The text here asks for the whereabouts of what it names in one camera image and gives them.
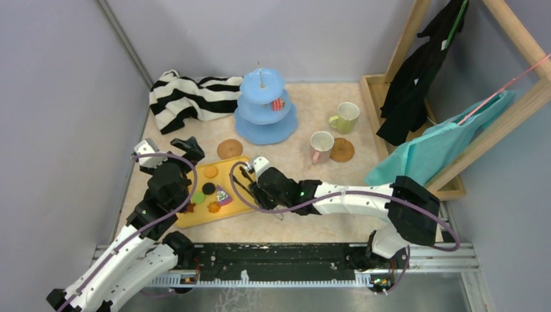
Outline green macaron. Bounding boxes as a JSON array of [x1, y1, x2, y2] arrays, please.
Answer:
[[191, 191, 206, 205]]

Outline black macaron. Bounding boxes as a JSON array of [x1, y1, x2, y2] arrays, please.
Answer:
[[201, 183, 217, 196]]

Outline right woven round coaster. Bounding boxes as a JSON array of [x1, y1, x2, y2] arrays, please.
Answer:
[[330, 137, 355, 163]]

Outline purple triangular cake slice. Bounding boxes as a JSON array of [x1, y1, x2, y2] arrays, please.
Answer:
[[216, 185, 233, 207]]

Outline blue three-tier cake stand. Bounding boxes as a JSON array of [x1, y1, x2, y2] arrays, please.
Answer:
[[234, 65, 298, 146]]

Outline red striped cake slice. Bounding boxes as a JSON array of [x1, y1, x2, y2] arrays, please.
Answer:
[[271, 97, 285, 111]]

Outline pink clothes hanger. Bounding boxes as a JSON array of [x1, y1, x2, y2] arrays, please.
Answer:
[[455, 54, 550, 125]]

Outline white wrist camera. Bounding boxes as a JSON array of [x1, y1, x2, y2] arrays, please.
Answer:
[[247, 156, 271, 176], [131, 138, 167, 175]]

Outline orange round cookie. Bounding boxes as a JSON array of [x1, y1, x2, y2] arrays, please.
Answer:
[[203, 165, 218, 179]]

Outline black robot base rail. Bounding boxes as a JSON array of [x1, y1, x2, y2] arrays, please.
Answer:
[[150, 243, 409, 294]]

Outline brown star cookie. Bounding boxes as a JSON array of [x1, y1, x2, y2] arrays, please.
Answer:
[[184, 203, 196, 213]]

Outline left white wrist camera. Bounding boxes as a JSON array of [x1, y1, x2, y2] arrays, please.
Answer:
[[131, 138, 167, 175]]

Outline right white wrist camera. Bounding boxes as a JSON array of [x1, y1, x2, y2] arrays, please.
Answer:
[[247, 156, 271, 176]]

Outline black hanging garment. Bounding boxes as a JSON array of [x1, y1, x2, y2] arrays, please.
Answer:
[[377, 1, 469, 146]]

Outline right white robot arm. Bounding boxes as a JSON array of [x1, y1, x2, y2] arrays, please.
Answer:
[[233, 162, 440, 268]]

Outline orange flower cookie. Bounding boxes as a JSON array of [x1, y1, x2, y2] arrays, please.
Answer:
[[207, 201, 221, 213]]

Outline black white striped cloth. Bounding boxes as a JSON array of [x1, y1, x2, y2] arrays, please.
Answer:
[[149, 70, 243, 135]]

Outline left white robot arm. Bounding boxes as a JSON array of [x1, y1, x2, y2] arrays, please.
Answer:
[[46, 136, 205, 311]]

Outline teal hanging shirt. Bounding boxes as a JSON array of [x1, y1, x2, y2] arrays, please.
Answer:
[[365, 90, 515, 186]]

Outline yellow plastic tray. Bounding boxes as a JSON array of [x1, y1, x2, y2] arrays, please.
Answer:
[[175, 156, 252, 229]]

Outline wooden clothes rack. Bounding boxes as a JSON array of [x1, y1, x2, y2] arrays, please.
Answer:
[[359, 0, 550, 201]]

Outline woven round coaster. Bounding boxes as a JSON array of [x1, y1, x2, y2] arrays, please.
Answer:
[[217, 139, 243, 160], [330, 137, 355, 163]]

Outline left woven round coaster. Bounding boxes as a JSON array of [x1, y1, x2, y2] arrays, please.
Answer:
[[217, 139, 243, 160]]

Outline pink mug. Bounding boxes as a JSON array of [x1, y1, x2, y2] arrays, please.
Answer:
[[310, 131, 335, 164]]

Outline green mug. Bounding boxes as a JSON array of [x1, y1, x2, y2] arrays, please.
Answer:
[[328, 102, 360, 135]]

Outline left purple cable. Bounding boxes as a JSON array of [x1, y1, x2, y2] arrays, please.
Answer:
[[53, 153, 199, 312]]

